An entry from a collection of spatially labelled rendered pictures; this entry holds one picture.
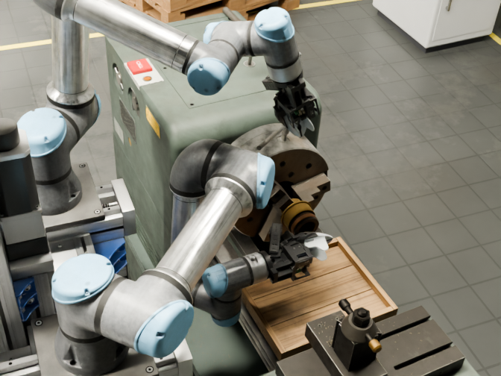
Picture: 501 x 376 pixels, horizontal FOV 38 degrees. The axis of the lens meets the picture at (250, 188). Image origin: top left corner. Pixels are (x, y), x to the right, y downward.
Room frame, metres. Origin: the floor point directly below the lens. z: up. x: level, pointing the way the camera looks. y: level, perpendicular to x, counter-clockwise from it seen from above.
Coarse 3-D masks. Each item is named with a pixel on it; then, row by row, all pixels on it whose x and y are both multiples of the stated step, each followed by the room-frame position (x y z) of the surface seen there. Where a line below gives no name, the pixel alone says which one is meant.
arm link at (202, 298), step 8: (200, 288) 1.22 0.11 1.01; (200, 296) 1.20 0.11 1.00; (208, 296) 1.20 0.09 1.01; (240, 296) 1.19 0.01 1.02; (200, 304) 1.19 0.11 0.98; (208, 304) 1.18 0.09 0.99; (216, 304) 1.17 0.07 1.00; (224, 304) 1.17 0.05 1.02; (232, 304) 1.17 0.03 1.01; (240, 304) 1.19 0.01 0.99; (208, 312) 1.18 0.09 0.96; (216, 312) 1.17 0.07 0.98; (224, 312) 1.17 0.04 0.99; (232, 312) 1.17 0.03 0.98; (240, 312) 1.20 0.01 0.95; (216, 320) 1.17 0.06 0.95; (224, 320) 1.16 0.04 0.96; (232, 320) 1.17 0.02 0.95
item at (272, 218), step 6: (270, 204) 1.51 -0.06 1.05; (276, 204) 1.51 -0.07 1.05; (270, 210) 1.49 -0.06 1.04; (276, 210) 1.48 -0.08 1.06; (270, 216) 1.48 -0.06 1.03; (276, 216) 1.47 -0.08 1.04; (264, 222) 1.49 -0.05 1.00; (270, 222) 1.47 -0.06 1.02; (276, 222) 1.45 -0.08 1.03; (264, 228) 1.47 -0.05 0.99; (258, 234) 1.49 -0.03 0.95; (264, 234) 1.46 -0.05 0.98; (264, 240) 1.45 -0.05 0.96
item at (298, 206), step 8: (296, 200) 1.47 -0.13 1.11; (288, 208) 1.43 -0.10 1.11; (296, 208) 1.42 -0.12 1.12; (304, 208) 1.42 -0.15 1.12; (288, 216) 1.41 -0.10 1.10; (296, 216) 1.40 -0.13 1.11; (304, 216) 1.40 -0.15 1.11; (312, 216) 1.40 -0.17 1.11; (288, 224) 1.40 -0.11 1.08; (296, 224) 1.38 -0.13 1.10; (304, 224) 1.44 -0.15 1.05; (312, 224) 1.42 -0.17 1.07; (296, 232) 1.37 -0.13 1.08
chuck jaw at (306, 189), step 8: (320, 176) 1.57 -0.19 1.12; (288, 184) 1.56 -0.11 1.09; (296, 184) 1.54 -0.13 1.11; (304, 184) 1.53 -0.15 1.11; (312, 184) 1.53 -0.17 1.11; (320, 184) 1.53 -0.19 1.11; (328, 184) 1.54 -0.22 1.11; (296, 192) 1.50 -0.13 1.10; (304, 192) 1.50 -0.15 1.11; (312, 192) 1.50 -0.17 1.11; (320, 192) 1.51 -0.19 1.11; (304, 200) 1.47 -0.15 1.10; (312, 200) 1.47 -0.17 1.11; (320, 200) 1.51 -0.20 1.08; (312, 208) 1.48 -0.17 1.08
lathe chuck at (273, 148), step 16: (256, 144) 1.55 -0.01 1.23; (272, 144) 1.54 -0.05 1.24; (288, 144) 1.55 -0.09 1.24; (304, 144) 1.57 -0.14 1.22; (288, 160) 1.52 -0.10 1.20; (304, 160) 1.55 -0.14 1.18; (320, 160) 1.57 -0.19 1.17; (288, 176) 1.53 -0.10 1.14; (304, 176) 1.55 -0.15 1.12; (288, 192) 1.56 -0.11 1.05; (240, 224) 1.46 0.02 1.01; (256, 224) 1.48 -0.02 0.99
